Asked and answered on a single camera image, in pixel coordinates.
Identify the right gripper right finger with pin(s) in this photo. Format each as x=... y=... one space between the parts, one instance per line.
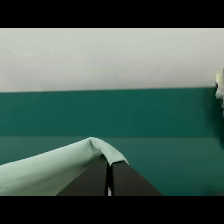
x=130 y=181

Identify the heap of clothes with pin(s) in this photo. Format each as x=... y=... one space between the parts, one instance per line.
x=220 y=88

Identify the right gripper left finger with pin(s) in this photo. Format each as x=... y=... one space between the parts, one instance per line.
x=92 y=181

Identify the pale green shirt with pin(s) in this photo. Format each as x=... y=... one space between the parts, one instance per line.
x=50 y=166

